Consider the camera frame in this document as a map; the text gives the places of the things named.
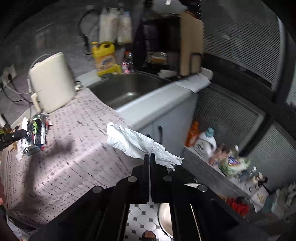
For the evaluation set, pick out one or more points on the stainless steel sink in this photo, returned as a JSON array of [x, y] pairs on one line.
[[122, 89]]

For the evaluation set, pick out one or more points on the silver foil snack wrapper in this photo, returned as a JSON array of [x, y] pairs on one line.
[[36, 135]]

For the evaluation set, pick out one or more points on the cream air fryer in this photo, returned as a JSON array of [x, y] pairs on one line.
[[52, 82]]

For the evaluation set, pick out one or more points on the wooden cutting board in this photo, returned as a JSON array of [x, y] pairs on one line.
[[191, 54]]

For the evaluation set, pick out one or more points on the white wall socket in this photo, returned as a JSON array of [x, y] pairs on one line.
[[9, 74]]

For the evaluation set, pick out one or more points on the red cloth on floor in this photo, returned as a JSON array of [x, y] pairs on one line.
[[239, 205]]

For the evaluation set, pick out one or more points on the white laundry detergent bottle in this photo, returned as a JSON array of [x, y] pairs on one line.
[[206, 145]]

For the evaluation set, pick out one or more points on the black dish rack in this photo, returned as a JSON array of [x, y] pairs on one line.
[[157, 45]]

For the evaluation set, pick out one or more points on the round beige trash bin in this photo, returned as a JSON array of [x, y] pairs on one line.
[[164, 216]]

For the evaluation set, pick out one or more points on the black cabinet handle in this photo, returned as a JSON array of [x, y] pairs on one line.
[[160, 130]]

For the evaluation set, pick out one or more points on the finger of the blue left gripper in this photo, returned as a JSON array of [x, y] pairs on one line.
[[9, 138]]

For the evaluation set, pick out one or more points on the green white refill pouch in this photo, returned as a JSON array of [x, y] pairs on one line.
[[233, 164]]

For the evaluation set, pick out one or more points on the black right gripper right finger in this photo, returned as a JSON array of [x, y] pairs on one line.
[[166, 189]]

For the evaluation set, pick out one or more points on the white cloth on counter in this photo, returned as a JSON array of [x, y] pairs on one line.
[[196, 82]]

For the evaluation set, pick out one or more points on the yellow detergent jug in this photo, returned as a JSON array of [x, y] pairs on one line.
[[105, 60]]

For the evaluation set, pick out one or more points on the black sandal foot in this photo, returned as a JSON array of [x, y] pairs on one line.
[[149, 236]]

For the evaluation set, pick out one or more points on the white tissue paper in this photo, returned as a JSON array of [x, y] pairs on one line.
[[137, 145]]

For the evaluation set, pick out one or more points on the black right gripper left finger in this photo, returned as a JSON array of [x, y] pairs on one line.
[[133, 189]]

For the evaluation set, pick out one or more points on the orange cleaner bottle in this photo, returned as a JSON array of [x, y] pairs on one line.
[[193, 134]]

